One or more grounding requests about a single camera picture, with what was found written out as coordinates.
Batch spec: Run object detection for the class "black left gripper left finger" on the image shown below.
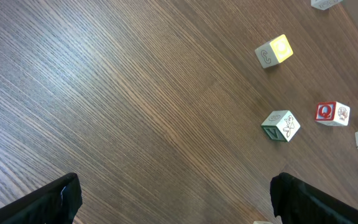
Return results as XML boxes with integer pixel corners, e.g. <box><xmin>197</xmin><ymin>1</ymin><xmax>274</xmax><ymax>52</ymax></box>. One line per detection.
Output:
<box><xmin>0</xmin><ymin>172</ymin><xmax>82</xmax><ymax>223</ymax></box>

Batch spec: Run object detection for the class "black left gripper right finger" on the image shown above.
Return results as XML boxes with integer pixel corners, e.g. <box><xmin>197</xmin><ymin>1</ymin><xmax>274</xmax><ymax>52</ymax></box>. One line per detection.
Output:
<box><xmin>270</xmin><ymin>172</ymin><xmax>358</xmax><ymax>224</ymax></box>

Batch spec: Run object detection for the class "wooden block green V side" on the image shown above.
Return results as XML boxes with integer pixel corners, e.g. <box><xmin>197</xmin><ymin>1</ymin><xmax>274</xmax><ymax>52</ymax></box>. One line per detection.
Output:
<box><xmin>261</xmin><ymin>110</ymin><xmax>300</xmax><ymax>142</ymax></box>

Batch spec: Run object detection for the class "yellow top wooden block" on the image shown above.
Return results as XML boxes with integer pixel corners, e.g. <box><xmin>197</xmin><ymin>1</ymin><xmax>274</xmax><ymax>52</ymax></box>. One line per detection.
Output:
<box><xmin>255</xmin><ymin>34</ymin><xmax>293</xmax><ymax>68</ymax></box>

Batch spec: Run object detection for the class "blue top wooden block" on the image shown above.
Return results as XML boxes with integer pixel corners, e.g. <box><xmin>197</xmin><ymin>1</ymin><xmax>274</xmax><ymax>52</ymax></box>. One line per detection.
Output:
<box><xmin>311</xmin><ymin>0</ymin><xmax>343</xmax><ymax>10</ymax></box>

